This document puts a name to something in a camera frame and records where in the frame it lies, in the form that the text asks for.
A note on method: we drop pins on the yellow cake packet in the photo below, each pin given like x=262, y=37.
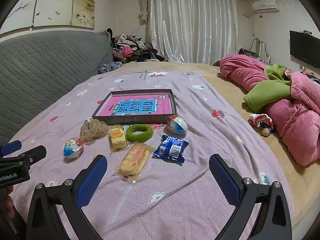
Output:
x=117, y=137

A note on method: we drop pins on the blue cookie packet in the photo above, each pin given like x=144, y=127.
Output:
x=171, y=149

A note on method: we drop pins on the grey quilted headboard cover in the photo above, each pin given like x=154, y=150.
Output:
x=37, y=75

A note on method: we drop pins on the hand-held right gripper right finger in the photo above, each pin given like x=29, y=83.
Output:
x=222, y=177

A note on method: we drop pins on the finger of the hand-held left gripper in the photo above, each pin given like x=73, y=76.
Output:
x=11, y=147
x=36, y=153

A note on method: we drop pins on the white air conditioner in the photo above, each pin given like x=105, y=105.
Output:
x=265, y=5

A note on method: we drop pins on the long clear bread packet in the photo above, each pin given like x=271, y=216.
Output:
x=135, y=161

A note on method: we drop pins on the blue floral cloth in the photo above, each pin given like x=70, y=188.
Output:
x=110, y=67

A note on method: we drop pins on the green fleece blanket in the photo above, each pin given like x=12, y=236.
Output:
x=267, y=92

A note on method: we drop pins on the black wall television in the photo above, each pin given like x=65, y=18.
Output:
x=305, y=47

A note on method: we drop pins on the white shiny curtain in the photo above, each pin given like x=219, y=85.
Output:
x=192, y=22

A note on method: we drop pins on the purple strawberry print blanket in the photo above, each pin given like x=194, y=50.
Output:
x=187, y=105

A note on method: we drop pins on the brown cloth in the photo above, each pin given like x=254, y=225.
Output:
x=216, y=63

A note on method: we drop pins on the white hanging plush toy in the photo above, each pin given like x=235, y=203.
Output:
x=143, y=15

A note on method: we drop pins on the white arched frame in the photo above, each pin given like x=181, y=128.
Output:
x=261, y=48

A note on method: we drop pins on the pile of clothes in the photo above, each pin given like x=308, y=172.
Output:
x=130, y=47

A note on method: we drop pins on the beige mesh pouch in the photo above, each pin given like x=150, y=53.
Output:
x=91, y=130

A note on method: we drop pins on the blue red toy egg packet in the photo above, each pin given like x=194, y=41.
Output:
x=73, y=148
x=178, y=125

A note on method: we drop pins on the pink shallow box tray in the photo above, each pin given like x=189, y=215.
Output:
x=100, y=118

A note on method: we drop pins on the person's left hand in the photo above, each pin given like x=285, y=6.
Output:
x=9, y=193

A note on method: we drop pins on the small cloth doll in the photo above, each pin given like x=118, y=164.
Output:
x=261, y=122

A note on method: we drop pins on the pink quilt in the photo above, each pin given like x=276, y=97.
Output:
x=292, y=120

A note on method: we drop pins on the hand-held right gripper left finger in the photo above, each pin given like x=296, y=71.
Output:
x=90, y=182

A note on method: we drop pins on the floral wall painting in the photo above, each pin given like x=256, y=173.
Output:
x=55, y=5

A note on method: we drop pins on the dark bag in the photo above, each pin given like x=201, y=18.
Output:
x=247, y=52

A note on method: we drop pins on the person's left forearm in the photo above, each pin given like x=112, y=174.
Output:
x=11, y=226

